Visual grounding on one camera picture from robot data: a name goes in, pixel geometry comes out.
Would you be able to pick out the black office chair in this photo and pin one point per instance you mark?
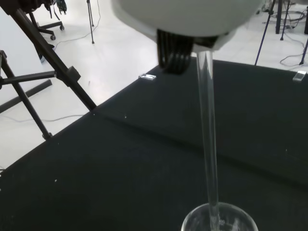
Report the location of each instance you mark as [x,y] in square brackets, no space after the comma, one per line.
[48,30]

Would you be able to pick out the large black tripod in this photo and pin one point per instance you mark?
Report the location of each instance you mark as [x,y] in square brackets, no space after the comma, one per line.
[60,65]

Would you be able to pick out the clear glass beaker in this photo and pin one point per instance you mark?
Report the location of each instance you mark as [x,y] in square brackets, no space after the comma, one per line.
[231,221]

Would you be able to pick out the thin black stand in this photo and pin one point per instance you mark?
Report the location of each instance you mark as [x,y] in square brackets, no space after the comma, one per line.
[304,51]

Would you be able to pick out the thin dark tripod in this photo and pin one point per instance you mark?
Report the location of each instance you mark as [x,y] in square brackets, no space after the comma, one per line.
[262,38]
[91,24]

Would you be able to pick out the black bench cloth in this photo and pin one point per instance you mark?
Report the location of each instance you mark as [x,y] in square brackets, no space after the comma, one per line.
[120,168]

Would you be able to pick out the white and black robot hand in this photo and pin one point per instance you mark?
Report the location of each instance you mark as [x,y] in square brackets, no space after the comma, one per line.
[187,16]

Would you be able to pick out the black desk leg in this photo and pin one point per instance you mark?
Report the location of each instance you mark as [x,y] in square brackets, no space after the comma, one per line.
[279,16]

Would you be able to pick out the black floor bar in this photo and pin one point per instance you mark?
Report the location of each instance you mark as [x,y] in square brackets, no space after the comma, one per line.
[29,92]

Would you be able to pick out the clear plastic cloth clip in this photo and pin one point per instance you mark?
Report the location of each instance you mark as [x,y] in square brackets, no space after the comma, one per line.
[147,77]
[299,76]

